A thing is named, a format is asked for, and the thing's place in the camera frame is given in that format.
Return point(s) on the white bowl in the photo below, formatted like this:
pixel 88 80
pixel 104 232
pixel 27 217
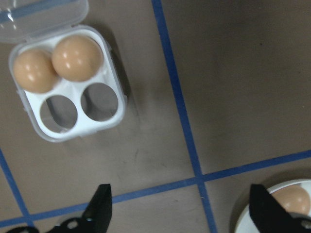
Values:
pixel 245 225

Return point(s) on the brown egg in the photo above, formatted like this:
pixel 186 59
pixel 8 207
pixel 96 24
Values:
pixel 296 199
pixel 77 58
pixel 32 71

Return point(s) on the white egg carton clear lid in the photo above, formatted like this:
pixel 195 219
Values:
pixel 97 126

